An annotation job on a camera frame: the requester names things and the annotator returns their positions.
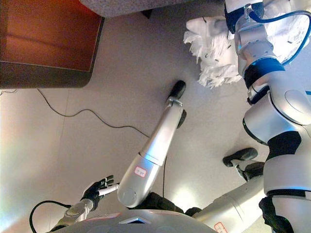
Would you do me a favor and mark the black left robot foot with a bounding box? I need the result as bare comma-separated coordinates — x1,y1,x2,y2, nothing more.
167,80,187,99

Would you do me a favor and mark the grey robot torso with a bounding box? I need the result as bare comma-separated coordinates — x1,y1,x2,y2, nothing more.
52,191,219,233

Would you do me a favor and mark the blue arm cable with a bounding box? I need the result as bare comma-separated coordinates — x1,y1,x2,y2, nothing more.
247,3,311,67

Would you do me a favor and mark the black robot foot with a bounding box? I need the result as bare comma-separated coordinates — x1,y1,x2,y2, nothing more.
223,147,259,167
167,80,187,99

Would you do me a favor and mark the grey fabric tub armchair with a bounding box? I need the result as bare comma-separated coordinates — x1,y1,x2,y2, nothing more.
80,0,229,19

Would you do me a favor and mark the black right robot foot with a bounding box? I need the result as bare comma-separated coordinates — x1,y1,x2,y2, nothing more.
223,147,259,167

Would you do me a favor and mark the brown wooden table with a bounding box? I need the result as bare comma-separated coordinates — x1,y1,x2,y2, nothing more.
0,0,105,90

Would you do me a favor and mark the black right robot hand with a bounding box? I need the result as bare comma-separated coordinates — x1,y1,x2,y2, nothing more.
224,0,265,34

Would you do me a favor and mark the silver left robot leg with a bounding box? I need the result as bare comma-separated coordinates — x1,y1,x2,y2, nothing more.
117,96,187,209

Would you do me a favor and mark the silver right robot leg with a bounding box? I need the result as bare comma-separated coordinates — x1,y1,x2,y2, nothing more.
194,162,267,233

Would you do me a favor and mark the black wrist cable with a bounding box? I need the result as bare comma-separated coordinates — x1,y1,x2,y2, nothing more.
29,200,73,233

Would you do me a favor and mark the silver robot leg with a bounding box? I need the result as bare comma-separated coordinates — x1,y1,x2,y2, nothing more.
117,96,187,209
194,162,267,233

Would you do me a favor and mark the white feathered throw pillow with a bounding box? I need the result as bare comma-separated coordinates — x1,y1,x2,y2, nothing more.
182,0,311,90

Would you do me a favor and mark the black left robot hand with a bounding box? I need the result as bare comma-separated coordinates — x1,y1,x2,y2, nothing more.
82,175,120,209

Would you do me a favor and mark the thin black floor cable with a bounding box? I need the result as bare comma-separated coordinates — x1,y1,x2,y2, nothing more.
36,88,167,199

